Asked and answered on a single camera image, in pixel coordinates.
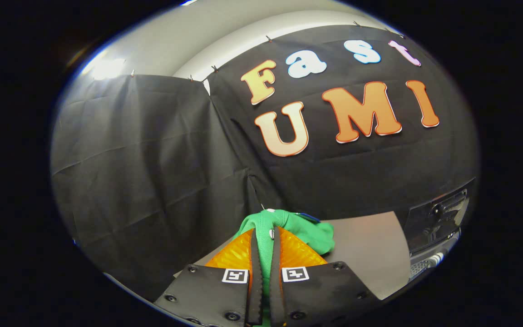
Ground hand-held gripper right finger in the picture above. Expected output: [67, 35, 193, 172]
[268, 226, 380, 327]

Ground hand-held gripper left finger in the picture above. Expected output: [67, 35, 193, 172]
[154, 228, 264, 327]

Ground green polo shirt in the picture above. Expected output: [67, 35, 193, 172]
[236, 209, 336, 327]

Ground grey washing machine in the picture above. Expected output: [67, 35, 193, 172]
[409, 232, 462, 280]

